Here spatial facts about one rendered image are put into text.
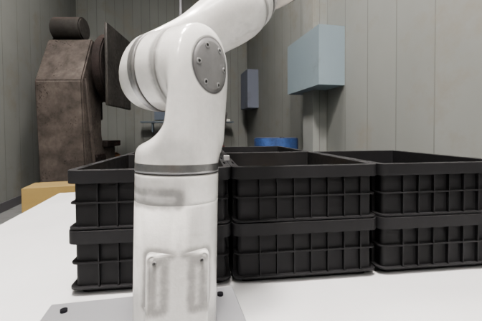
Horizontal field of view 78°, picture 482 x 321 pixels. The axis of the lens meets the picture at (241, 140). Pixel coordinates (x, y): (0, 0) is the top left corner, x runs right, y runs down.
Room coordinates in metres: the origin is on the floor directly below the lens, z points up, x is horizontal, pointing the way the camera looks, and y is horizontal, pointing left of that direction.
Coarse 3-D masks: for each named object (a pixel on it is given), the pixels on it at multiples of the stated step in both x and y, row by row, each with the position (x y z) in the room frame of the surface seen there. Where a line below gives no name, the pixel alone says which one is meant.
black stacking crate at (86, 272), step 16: (224, 224) 0.56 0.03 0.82; (80, 240) 0.53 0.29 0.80; (96, 240) 0.53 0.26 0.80; (112, 240) 0.54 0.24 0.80; (128, 240) 0.54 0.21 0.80; (224, 240) 0.57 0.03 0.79; (80, 256) 0.54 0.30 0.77; (96, 256) 0.54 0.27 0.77; (112, 256) 0.55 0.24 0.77; (128, 256) 0.55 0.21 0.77; (224, 256) 0.56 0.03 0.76; (80, 272) 0.54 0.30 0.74; (96, 272) 0.54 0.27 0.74; (112, 272) 0.55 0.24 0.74; (128, 272) 0.55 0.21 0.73; (224, 272) 0.57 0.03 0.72; (80, 288) 0.53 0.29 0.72; (96, 288) 0.53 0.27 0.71; (112, 288) 0.55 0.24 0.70; (128, 288) 0.56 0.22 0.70
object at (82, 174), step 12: (120, 156) 0.84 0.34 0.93; (72, 168) 0.56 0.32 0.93; (84, 168) 0.58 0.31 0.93; (120, 168) 0.55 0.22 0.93; (132, 168) 0.55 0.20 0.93; (228, 168) 0.57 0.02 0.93; (72, 180) 0.53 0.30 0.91; (84, 180) 0.53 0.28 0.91; (96, 180) 0.53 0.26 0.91; (108, 180) 0.53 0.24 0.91; (120, 180) 0.54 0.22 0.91; (132, 180) 0.54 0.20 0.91
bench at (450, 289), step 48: (0, 240) 0.82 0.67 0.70; (48, 240) 0.82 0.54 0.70; (0, 288) 0.56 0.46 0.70; (48, 288) 0.56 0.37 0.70; (240, 288) 0.56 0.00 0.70; (288, 288) 0.55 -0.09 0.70; (336, 288) 0.55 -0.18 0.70; (384, 288) 0.55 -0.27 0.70; (432, 288) 0.55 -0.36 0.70; (480, 288) 0.55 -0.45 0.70
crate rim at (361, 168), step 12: (324, 156) 0.84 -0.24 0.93; (336, 156) 0.78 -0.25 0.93; (240, 168) 0.56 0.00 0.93; (252, 168) 0.57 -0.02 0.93; (264, 168) 0.57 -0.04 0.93; (276, 168) 0.57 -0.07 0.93; (288, 168) 0.57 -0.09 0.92; (300, 168) 0.58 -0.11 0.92; (312, 168) 0.58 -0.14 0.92; (324, 168) 0.58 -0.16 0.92; (336, 168) 0.59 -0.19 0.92; (348, 168) 0.59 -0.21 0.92; (360, 168) 0.59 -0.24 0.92; (372, 168) 0.60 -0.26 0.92
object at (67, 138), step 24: (72, 24) 4.21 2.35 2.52; (48, 48) 4.20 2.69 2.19; (72, 48) 4.20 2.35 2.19; (96, 48) 4.06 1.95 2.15; (120, 48) 4.58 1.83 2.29; (48, 72) 4.01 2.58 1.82; (72, 72) 4.02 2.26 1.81; (96, 72) 4.04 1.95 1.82; (48, 96) 3.97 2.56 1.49; (72, 96) 3.97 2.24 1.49; (96, 96) 4.38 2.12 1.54; (120, 96) 4.54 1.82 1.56; (48, 120) 3.98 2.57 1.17; (72, 120) 3.99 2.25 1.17; (96, 120) 4.37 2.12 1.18; (48, 144) 3.99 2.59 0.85; (72, 144) 4.00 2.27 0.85; (96, 144) 4.35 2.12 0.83; (48, 168) 4.01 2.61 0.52
